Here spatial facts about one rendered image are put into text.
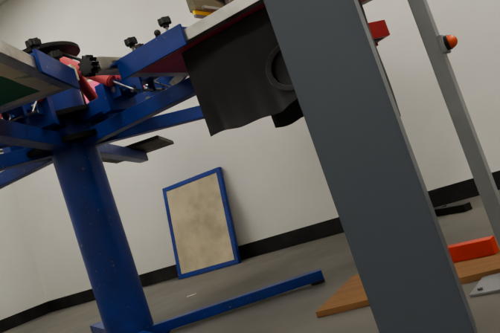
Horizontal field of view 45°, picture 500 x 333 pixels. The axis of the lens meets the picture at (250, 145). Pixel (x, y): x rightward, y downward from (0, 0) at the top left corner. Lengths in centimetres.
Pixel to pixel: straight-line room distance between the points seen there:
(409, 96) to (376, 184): 274
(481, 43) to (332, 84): 265
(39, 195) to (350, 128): 521
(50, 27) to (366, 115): 490
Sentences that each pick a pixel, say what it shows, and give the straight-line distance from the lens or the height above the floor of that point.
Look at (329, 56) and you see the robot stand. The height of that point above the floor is 65.
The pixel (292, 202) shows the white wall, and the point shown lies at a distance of 442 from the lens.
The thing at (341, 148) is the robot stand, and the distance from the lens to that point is 128.
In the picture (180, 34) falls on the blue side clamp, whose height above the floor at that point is 98.
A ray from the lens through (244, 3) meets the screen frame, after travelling 180.
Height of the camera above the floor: 42
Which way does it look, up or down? 5 degrees up
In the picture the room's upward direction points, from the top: 19 degrees counter-clockwise
